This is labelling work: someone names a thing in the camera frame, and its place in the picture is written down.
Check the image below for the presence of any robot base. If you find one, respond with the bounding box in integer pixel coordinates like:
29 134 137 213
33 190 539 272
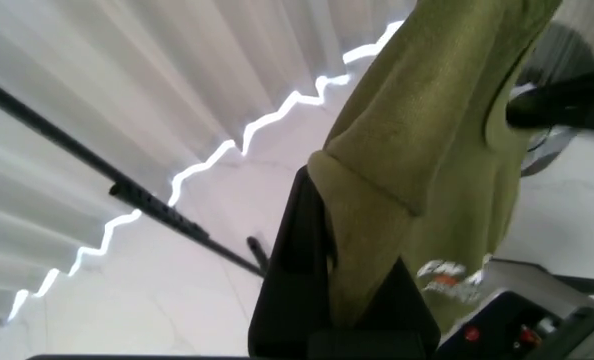
436 257 594 360

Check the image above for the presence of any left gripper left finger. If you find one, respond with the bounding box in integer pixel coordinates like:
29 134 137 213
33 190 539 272
248 164 336 357

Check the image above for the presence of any white curtain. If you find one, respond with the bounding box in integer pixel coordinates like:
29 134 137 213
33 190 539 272
0 0 418 329

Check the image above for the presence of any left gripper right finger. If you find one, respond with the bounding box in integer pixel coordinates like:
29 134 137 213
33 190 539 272
334 257 441 357

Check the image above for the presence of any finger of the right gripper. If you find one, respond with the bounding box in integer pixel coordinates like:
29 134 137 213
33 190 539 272
505 62 594 134

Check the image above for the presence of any black clothes rack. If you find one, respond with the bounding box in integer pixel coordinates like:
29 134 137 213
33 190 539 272
0 71 272 280

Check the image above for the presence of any green long-sleeved shirt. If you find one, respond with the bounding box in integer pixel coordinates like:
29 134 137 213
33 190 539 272
306 0 564 335

